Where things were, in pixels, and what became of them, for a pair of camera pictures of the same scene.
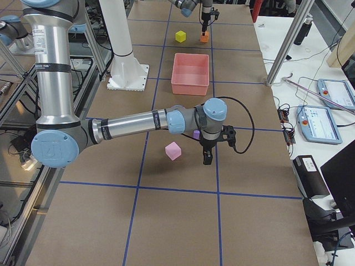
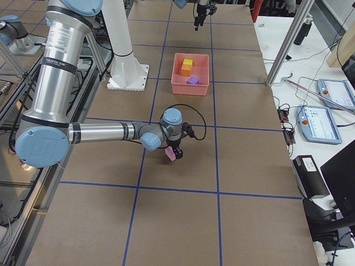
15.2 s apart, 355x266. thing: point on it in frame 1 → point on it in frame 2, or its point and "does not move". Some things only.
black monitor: [339, 173] does not move
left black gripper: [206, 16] → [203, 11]
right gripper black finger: [207, 157] → [178, 152]
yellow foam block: [180, 36] → [188, 61]
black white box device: [308, 177] does not move
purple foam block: [196, 134] → [193, 80]
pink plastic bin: [190, 74] does not move
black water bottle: [303, 31] does not move
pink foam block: [173, 151] does not move
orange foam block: [204, 39] → [186, 67]
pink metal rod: [323, 95] does not move
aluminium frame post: [302, 9] does not move
